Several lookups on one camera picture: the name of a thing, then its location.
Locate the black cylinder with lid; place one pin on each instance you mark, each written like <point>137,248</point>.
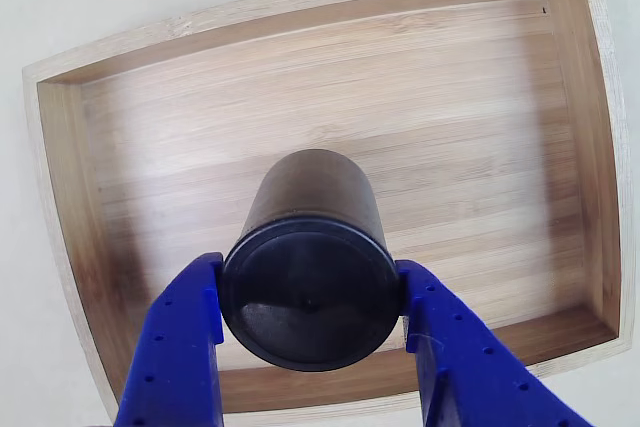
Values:
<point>310,287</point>

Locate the light wooden box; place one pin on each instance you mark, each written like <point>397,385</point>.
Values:
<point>150,147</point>

